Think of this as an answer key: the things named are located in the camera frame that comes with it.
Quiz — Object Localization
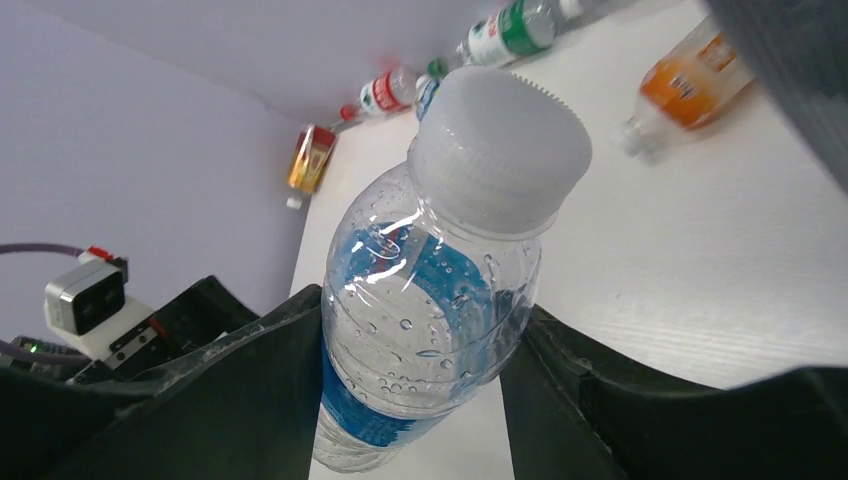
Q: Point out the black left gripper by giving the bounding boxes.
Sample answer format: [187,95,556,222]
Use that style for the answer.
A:
[1,276,258,398]

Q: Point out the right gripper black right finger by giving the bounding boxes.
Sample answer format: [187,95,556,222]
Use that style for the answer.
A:
[500,307,847,479]

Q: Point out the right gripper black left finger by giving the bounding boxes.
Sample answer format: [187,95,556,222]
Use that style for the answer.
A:
[47,284,322,479]

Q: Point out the clear bottle blue label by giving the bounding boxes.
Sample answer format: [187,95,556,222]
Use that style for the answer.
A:
[313,67,592,473]

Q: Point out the amber tea bottle red label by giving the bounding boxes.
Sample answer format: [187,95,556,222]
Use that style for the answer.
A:
[286,124,337,210]

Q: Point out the red cap bottle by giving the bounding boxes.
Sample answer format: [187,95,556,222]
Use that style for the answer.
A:
[340,66,419,121]

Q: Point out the orange juice bottle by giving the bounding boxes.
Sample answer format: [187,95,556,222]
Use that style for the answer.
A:
[613,15,754,157]

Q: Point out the crushed bottle white blue label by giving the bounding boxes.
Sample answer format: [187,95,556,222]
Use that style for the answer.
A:
[414,74,441,121]

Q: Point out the grey mesh waste bin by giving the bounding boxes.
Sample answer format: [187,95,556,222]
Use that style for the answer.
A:
[705,0,847,191]

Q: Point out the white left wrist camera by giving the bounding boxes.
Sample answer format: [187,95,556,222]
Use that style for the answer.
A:
[44,246,154,362]

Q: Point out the green cap bottle at wall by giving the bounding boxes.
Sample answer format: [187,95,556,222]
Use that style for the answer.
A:
[427,0,587,78]

